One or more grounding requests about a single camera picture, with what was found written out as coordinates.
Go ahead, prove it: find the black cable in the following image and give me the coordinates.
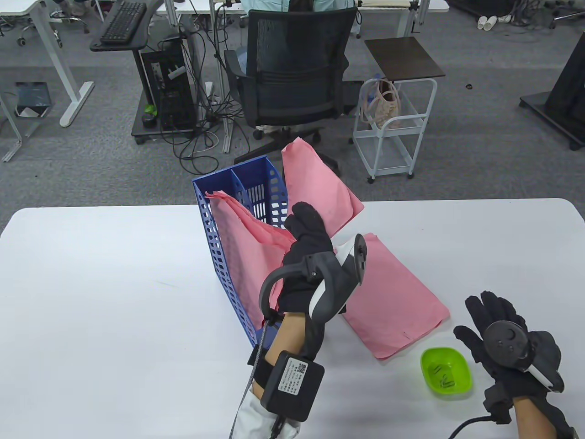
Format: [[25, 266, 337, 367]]
[[448, 414, 499, 439]]

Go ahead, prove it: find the dark teal bag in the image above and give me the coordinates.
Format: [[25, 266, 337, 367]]
[[14, 81, 52, 118]]

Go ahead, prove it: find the pink paper stack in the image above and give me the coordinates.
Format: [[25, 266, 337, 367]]
[[334, 232, 451, 360], [215, 197, 295, 327], [280, 136, 365, 238], [205, 191, 293, 327]]

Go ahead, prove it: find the person's left hand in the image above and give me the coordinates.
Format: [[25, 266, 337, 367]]
[[278, 202, 336, 315]]

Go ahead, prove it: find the black computer tower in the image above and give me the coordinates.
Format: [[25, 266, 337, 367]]
[[139, 48, 198, 131]]

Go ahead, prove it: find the tangle of black cables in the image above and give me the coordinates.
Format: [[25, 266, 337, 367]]
[[158, 0, 256, 175]]

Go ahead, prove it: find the silver chair base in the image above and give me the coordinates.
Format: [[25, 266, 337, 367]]
[[18, 0, 90, 47]]

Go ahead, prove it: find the green plastic bowl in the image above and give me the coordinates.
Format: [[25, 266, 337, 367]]
[[420, 347, 472, 400]]

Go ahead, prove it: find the person's left forearm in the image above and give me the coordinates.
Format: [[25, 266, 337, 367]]
[[233, 311, 330, 439]]

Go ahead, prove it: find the white cart with brown top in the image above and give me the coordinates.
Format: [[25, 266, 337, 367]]
[[352, 37, 446, 183]]

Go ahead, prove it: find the white desk with metal legs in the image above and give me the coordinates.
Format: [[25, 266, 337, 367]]
[[165, 0, 451, 154]]

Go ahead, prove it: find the beige handbag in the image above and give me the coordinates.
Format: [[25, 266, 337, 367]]
[[360, 79, 403, 129]]

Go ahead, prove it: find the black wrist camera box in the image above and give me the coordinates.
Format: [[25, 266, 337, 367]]
[[261, 351, 325, 422]]

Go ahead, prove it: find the person's right hand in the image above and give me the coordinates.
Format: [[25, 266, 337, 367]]
[[453, 290, 565, 423]]

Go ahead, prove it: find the black floor stand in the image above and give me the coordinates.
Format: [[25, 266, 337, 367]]
[[519, 34, 585, 151]]

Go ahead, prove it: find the black mesh office chair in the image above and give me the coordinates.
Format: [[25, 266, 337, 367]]
[[224, 7, 359, 179]]

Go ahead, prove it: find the grey braided cable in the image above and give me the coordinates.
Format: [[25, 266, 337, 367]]
[[229, 311, 279, 439]]

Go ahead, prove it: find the blue plastic file holder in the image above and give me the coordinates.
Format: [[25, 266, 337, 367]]
[[192, 155, 293, 349]]

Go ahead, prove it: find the black white hand controller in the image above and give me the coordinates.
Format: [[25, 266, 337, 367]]
[[259, 233, 368, 327], [484, 321, 565, 393]]

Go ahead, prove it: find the black computer cart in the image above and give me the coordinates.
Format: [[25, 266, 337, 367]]
[[90, 0, 204, 145]]

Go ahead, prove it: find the black keyboard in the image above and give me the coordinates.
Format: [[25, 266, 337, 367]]
[[100, 0, 148, 45]]

